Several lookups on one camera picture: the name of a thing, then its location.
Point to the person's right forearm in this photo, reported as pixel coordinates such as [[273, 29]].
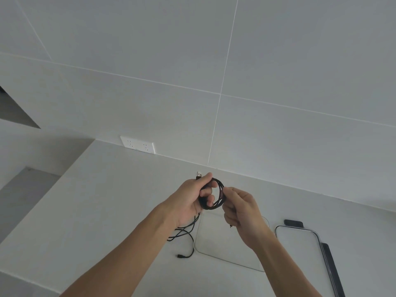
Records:
[[281, 269]]

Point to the person's left forearm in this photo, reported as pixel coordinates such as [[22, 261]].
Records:
[[123, 253]]

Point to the white wall socket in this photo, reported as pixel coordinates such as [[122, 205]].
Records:
[[138, 145]]

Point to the person's right hand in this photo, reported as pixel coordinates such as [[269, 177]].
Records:
[[247, 216]]

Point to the person's left hand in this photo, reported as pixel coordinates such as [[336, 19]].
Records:
[[184, 201]]

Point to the person's right thumb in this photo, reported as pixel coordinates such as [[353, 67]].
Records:
[[233, 192]]

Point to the person's left thumb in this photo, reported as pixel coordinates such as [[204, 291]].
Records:
[[204, 178]]

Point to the person's left middle finger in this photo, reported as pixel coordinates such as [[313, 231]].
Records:
[[206, 192]]

